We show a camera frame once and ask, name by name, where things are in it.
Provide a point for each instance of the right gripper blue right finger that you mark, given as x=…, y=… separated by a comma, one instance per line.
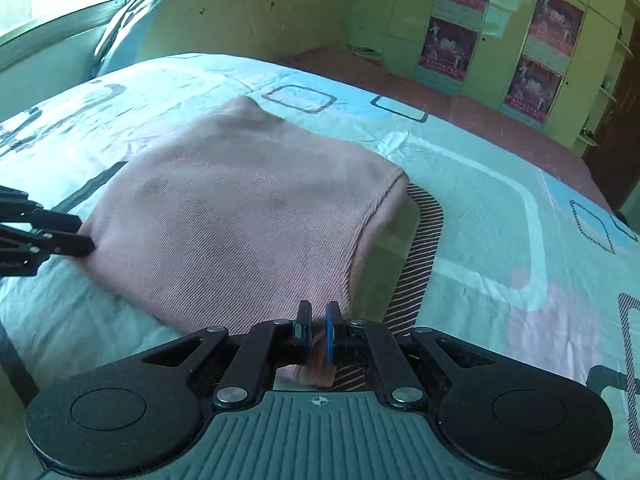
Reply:
x=372, y=347

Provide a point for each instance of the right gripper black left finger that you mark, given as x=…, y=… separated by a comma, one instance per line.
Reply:
x=267, y=347

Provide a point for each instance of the pink long-sleeve sweatshirt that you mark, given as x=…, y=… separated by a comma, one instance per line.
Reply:
x=236, y=218

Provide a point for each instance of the light blue patterned bedsheet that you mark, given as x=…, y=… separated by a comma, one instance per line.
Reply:
x=523, y=264

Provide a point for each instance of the teal window curtain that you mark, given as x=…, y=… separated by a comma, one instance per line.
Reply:
x=123, y=37

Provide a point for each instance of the stack of papers by wardrobe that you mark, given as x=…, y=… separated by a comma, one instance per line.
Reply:
x=367, y=53

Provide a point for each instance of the lower left wardrobe poster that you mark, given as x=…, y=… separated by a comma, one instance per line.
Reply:
x=447, y=48

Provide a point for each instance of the lower right wardrobe poster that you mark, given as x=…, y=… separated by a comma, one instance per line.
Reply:
x=531, y=92

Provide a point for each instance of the cream corner shelf unit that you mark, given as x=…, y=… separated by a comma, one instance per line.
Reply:
x=607, y=98

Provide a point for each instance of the dark brown wooden door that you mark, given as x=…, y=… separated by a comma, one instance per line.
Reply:
x=614, y=162

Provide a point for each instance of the cream wooden headboard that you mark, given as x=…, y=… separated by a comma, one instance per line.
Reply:
x=264, y=29

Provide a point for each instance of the upper right wardrobe poster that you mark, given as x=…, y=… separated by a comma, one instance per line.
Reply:
x=557, y=24

